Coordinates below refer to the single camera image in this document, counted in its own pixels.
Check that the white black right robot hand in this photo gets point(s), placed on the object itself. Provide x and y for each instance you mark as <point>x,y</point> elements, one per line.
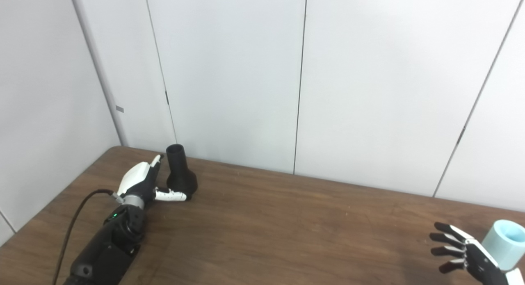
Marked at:
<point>480,260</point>

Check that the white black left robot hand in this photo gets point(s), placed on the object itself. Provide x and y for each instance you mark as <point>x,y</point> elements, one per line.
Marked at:
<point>137,178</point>

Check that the black flared nozzle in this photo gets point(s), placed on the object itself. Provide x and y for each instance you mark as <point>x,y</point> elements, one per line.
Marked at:
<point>180,178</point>

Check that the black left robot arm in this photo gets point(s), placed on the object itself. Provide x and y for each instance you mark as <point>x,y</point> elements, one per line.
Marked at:
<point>106,248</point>

